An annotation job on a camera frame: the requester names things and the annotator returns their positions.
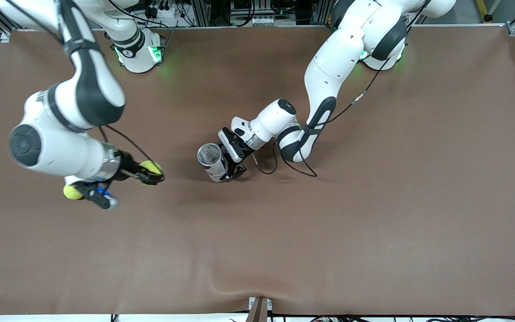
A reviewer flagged yellow tennis ball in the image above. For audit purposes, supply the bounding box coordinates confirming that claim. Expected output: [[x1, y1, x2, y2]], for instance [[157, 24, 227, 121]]
[[63, 182, 84, 201], [139, 161, 163, 178]]

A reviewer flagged blue white tennis ball can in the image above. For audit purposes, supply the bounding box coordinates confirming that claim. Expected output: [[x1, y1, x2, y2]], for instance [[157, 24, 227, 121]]
[[197, 143, 231, 182]]

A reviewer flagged brown table cover mat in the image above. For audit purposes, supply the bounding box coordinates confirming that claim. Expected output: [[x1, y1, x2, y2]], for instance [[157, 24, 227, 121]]
[[0, 25, 515, 316]]

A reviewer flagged white terminal strip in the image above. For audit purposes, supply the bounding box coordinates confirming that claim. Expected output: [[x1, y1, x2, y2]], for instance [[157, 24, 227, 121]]
[[249, 17, 287, 26]]

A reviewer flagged black electronics box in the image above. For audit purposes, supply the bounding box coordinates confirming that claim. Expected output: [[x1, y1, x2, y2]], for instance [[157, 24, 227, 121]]
[[230, 0, 285, 17]]

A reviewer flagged white power strip with plugs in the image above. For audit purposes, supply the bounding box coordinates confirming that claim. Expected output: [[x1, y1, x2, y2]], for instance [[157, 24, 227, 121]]
[[138, 0, 177, 19]]

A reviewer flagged yellow pole with black foot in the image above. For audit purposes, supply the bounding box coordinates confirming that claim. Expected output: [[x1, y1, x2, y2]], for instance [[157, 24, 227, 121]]
[[476, 0, 494, 23]]

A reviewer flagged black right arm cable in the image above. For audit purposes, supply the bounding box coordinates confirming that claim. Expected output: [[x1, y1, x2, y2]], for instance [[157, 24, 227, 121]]
[[98, 124, 154, 162]]

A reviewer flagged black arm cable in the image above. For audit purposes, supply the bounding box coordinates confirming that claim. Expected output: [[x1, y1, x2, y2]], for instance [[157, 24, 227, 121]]
[[252, 25, 412, 178], [98, 124, 154, 162]]

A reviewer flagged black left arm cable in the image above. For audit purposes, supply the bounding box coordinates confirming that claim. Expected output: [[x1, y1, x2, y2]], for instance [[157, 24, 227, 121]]
[[252, 25, 412, 178]]

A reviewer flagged silver aluminium frame post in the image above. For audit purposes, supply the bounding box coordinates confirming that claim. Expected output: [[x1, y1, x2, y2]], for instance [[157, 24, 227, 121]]
[[190, 0, 211, 27], [311, 0, 331, 25]]

